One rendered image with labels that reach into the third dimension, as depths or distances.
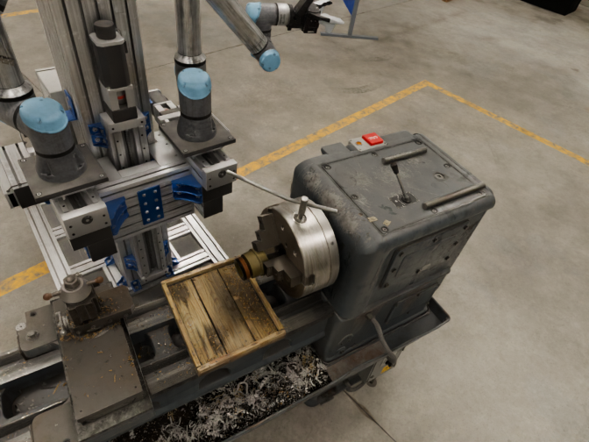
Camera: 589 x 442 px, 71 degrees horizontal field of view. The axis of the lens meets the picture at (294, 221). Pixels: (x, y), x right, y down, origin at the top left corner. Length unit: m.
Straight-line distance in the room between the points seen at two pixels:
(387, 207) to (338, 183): 0.18
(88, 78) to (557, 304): 2.97
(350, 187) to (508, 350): 1.78
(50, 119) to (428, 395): 2.12
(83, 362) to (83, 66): 0.92
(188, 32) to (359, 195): 0.83
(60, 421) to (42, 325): 0.31
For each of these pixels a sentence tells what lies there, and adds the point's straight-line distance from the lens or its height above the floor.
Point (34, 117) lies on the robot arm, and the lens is 1.44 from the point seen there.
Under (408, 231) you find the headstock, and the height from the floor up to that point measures 1.25.
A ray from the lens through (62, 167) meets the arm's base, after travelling 1.51.
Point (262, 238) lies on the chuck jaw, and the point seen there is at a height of 1.15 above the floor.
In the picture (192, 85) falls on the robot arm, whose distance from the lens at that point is 1.55.
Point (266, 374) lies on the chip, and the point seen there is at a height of 0.57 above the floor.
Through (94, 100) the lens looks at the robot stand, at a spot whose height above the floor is 1.30.
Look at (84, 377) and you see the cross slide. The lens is 1.31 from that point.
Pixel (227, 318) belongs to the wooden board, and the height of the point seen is 0.89.
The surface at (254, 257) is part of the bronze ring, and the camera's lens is 1.28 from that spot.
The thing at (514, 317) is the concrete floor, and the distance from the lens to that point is 3.04.
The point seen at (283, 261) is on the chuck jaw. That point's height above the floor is 1.11.
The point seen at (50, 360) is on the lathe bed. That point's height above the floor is 0.87.
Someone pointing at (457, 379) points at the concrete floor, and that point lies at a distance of 2.60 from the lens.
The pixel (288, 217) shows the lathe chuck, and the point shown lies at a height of 1.24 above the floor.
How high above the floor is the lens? 2.11
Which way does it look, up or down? 45 degrees down
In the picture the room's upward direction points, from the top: 10 degrees clockwise
